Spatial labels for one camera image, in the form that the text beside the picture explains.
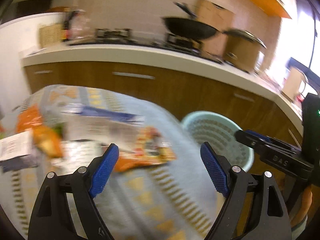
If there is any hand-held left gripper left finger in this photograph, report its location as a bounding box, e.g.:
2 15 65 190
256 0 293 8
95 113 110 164
27 143 120 240

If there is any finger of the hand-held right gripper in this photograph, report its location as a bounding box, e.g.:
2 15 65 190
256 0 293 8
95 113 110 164
244 129 303 154
234 129 314 181

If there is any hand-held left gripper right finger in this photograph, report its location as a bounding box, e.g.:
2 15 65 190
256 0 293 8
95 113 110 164
200 141 292 240

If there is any light green plastic basket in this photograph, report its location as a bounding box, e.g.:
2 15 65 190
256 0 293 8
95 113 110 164
180 111 255 173

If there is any orange printed snack packet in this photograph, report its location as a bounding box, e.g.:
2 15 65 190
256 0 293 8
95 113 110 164
116 126 177 173

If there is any blue and silver packet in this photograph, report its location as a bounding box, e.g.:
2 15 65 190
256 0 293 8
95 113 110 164
62 104 146 130

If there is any orange snack bag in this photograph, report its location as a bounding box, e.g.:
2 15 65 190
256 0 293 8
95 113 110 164
15 105 64 158

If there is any white and blue carton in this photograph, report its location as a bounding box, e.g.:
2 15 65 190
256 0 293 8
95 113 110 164
0 131 40 173

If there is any person's right hand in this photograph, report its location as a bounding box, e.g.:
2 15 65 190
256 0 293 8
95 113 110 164
289 186 313 228

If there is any beige container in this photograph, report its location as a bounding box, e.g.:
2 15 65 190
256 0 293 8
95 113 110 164
282 67 308 98

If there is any patterned light blue tablecloth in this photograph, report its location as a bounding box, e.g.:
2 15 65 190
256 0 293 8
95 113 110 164
0 84 225 240

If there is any wooden kitchen counter cabinet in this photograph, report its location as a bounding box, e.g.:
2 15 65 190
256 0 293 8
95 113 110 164
22 44 304 170

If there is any brown rice cooker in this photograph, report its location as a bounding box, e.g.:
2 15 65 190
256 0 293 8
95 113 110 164
222 29 267 73

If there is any black gas stove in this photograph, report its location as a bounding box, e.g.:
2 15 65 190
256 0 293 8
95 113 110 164
67 28 223 64

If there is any black wok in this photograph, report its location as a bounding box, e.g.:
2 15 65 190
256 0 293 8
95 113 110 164
161 2 218 41

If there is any wooden cutting board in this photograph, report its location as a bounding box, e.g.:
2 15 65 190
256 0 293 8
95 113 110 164
196 0 234 58

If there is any beige wicker utensil holder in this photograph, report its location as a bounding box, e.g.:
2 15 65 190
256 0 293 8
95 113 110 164
39 24 66 48

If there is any clear plastic bag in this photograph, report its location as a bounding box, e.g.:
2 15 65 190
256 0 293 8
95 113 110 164
70 12 93 40

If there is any dark sauce bottle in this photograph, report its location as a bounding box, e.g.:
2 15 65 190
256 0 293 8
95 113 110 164
62 11 75 42

